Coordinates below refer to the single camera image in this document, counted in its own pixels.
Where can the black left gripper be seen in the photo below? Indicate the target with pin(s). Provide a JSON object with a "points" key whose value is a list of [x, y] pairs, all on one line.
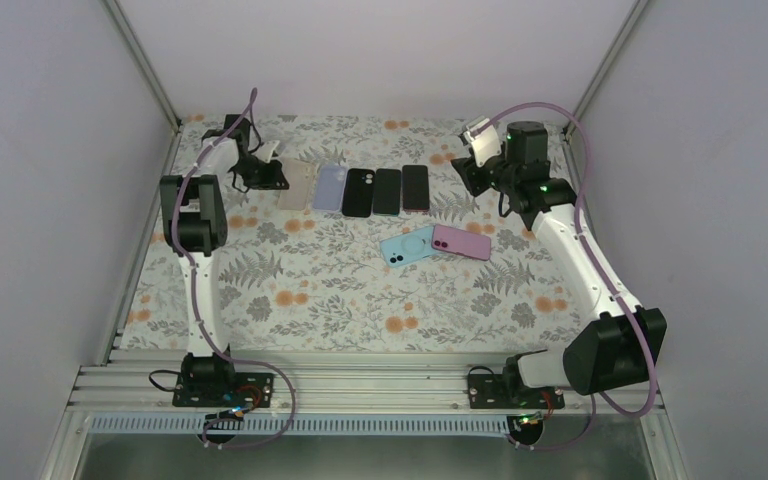
{"points": [[273, 176]]}

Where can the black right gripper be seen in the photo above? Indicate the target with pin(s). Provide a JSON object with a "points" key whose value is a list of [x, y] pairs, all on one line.
{"points": [[465, 168]]}

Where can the beige phone case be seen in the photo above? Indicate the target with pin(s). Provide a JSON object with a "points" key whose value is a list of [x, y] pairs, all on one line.
{"points": [[299, 174]]}

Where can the lilac phone case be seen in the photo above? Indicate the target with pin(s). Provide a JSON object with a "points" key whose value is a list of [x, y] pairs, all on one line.
{"points": [[329, 189]]}

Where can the pink smartphone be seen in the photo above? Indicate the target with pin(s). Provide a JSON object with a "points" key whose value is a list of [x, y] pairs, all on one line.
{"points": [[461, 242]]}

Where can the magenta smartphone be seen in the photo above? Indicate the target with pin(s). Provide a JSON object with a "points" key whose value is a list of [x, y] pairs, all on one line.
{"points": [[415, 188]]}

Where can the black phone case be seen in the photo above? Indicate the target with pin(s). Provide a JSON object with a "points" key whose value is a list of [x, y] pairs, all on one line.
{"points": [[358, 193]]}

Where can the light blue phone case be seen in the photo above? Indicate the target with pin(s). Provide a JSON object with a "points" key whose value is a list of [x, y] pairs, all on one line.
{"points": [[407, 248]]}

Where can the dark teal smartphone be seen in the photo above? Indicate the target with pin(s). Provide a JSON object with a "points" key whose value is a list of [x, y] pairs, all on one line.
{"points": [[387, 192]]}

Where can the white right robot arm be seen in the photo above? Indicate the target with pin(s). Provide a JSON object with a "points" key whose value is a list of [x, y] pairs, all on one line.
{"points": [[621, 341]]}

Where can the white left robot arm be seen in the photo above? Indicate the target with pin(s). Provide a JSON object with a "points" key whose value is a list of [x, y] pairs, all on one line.
{"points": [[195, 226]]}

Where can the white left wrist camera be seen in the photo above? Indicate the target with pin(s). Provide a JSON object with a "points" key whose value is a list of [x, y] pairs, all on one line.
{"points": [[268, 151]]}

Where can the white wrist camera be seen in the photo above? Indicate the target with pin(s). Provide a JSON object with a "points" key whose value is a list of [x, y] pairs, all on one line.
{"points": [[268, 151], [482, 139]]}

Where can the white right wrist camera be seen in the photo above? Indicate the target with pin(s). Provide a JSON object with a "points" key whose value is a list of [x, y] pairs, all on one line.
{"points": [[482, 139]]}

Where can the aluminium corner frame post left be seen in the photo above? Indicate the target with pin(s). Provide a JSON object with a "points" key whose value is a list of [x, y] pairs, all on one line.
{"points": [[135, 49]]}

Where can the aluminium corner frame post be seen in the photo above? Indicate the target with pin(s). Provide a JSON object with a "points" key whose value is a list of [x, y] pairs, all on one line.
{"points": [[611, 56], [135, 49]]}

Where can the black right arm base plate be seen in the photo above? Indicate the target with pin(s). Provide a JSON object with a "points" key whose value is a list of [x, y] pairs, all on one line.
{"points": [[489, 391]]}

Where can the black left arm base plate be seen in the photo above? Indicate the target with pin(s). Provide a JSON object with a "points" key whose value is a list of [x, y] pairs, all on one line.
{"points": [[243, 390]]}

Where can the aluminium corner frame post right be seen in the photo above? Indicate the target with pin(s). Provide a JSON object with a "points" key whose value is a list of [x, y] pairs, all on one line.
{"points": [[611, 56]]}

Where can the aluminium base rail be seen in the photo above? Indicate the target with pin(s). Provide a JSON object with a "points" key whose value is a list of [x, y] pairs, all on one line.
{"points": [[325, 382]]}

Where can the slotted grey cable duct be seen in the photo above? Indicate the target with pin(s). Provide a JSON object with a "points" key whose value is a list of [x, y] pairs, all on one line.
{"points": [[304, 424]]}

